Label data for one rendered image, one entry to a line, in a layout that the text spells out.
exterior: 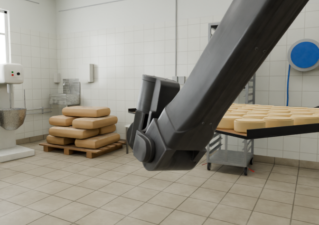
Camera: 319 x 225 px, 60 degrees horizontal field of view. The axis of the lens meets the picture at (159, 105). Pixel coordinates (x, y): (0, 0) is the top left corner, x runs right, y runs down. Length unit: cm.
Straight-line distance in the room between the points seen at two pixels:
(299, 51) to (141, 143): 358
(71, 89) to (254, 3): 556
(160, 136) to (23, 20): 547
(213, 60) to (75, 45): 550
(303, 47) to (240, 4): 360
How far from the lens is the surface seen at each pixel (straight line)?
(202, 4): 444
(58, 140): 471
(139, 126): 44
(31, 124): 575
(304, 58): 388
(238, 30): 30
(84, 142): 436
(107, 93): 520
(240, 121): 47
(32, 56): 578
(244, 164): 346
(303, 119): 55
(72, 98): 551
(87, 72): 536
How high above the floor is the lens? 109
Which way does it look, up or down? 4 degrees down
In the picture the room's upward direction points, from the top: straight up
